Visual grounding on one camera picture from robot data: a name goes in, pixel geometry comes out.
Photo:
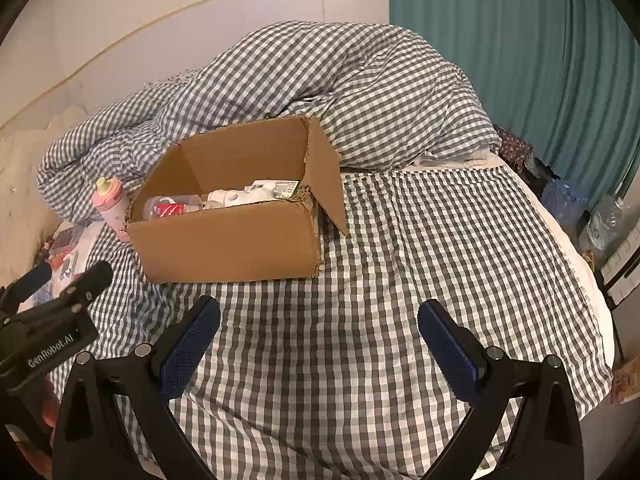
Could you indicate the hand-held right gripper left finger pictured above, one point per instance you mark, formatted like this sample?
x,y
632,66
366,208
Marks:
x,y
190,345

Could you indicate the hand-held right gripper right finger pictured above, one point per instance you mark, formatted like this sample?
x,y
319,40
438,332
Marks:
x,y
447,347

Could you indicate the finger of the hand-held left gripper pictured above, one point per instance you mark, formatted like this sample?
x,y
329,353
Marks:
x,y
30,282
95,280

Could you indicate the cardboard box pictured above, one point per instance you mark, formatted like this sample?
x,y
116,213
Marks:
x,y
225,250

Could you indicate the clear plastic bottle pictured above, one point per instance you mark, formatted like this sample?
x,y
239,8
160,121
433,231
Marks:
x,y
170,207

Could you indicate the person's left hand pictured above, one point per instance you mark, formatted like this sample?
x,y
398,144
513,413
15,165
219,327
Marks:
x,y
51,405

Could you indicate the pile of small packets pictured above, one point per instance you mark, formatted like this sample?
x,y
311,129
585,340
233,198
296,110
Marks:
x,y
65,255

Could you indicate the pink drinking bottle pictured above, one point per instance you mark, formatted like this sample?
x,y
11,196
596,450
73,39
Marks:
x,y
112,205

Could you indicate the checkered bed sheet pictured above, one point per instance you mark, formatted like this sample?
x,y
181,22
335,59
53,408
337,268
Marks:
x,y
400,270

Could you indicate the cream padded headboard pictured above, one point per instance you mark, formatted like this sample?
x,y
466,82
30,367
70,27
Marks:
x,y
25,185

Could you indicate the green label packet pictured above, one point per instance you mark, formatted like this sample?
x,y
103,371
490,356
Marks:
x,y
285,189

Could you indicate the colourful printed box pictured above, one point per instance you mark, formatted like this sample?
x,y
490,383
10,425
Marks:
x,y
627,382

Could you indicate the pack of blue bottles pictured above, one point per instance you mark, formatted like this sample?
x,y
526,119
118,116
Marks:
x,y
562,202

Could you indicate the white slatted object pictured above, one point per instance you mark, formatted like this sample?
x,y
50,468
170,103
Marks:
x,y
622,265

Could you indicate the floral cloth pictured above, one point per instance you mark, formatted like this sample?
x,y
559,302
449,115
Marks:
x,y
515,150

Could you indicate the checkered duvet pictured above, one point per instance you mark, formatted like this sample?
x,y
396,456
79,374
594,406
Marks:
x,y
325,75

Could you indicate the teal curtain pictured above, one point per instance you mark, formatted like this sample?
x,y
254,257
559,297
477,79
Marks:
x,y
500,50

